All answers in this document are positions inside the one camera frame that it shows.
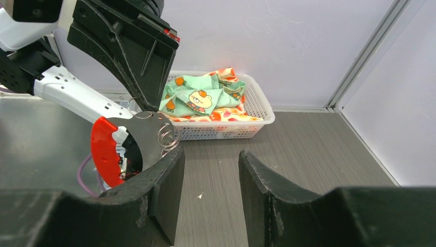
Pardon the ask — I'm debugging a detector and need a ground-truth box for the colourful patterned cloth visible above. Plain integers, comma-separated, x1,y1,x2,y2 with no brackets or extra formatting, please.
159,67,263,122

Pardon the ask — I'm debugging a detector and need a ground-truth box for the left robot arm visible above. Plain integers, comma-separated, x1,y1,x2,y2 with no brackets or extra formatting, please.
1,1,180,122

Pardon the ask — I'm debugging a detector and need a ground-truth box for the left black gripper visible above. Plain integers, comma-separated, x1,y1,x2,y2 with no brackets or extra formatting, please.
67,0,180,112

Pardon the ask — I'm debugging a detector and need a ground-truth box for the white plastic basket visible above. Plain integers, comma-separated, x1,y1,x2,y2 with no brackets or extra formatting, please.
167,72,275,140

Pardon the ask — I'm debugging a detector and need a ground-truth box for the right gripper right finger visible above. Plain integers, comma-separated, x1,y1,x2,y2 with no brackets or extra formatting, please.
239,150,435,246

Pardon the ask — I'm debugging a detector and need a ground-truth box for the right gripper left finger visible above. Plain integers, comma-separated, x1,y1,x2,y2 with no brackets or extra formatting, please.
1,147,185,246

